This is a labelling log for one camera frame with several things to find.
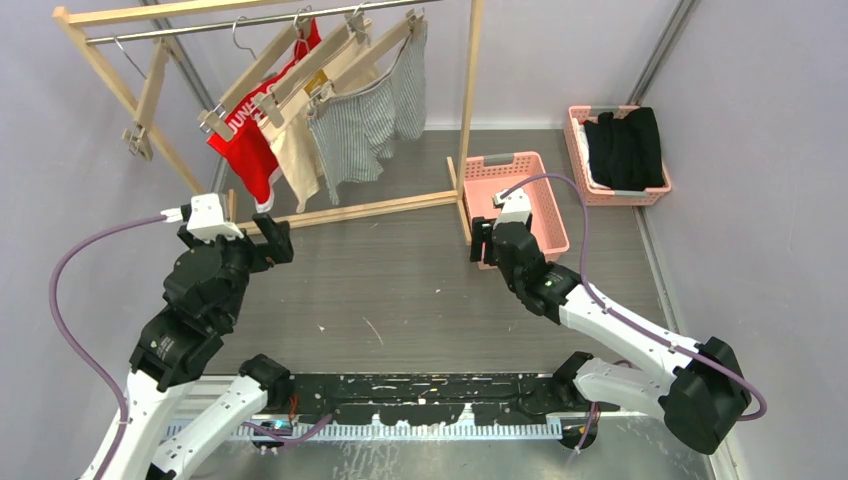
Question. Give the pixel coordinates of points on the red underwear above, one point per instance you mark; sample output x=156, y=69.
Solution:
x=248, y=153

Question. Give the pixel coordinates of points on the near pink basket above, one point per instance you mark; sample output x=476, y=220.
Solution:
x=487, y=177

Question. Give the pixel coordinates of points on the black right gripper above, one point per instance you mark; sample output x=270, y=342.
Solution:
x=481, y=229

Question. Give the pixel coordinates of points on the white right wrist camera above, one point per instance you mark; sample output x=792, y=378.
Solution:
x=514, y=207

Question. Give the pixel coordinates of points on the wooden clothes rack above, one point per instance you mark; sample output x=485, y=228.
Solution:
x=73, y=25

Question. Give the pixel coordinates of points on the black clothes in basket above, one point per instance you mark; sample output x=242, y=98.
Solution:
x=625, y=153

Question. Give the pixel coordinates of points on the grey striped underwear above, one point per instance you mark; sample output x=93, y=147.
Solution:
x=354, y=132

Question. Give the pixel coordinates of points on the wooden hanger of beige underwear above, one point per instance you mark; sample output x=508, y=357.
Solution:
x=300, y=74

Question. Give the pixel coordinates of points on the beige underwear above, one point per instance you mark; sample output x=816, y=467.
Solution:
x=292, y=144

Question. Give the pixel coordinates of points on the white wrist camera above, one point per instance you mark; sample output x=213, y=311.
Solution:
x=514, y=207
x=207, y=216

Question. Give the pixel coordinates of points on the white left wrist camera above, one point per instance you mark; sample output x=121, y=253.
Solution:
x=207, y=216

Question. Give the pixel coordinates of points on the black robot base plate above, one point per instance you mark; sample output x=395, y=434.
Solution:
x=418, y=399

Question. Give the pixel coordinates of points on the wooden hanger of red underwear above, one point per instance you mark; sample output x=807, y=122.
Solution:
x=214, y=120

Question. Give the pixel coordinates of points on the wooden hanger of striped underwear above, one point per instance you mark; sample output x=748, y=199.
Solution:
x=397, y=36

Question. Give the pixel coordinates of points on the empty wooden clip hanger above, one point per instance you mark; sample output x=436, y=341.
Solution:
x=137, y=137

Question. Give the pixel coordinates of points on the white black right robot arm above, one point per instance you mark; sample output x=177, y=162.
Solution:
x=692, y=387

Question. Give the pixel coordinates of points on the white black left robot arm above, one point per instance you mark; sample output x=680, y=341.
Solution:
x=203, y=295

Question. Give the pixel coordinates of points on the pink basket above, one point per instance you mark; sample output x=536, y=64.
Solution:
x=487, y=177
x=594, y=193

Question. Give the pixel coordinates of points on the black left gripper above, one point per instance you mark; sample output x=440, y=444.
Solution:
x=278, y=234

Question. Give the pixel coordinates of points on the far pink basket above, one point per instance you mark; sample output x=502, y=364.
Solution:
x=594, y=193

